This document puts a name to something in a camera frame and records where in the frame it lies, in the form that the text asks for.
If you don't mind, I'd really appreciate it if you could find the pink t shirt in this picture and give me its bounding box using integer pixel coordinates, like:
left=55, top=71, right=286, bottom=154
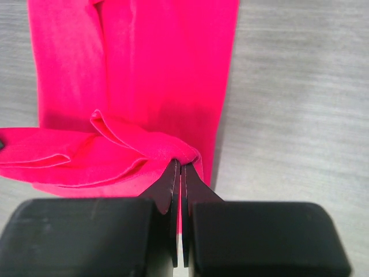
left=0, top=0, right=240, bottom=236

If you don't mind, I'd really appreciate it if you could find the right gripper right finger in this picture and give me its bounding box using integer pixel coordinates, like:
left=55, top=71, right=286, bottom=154
left=181, top=164, right=352, bottom=276

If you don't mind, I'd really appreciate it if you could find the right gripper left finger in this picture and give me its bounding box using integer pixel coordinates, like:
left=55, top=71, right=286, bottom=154
left=1, top=160, right=180, bottom=276

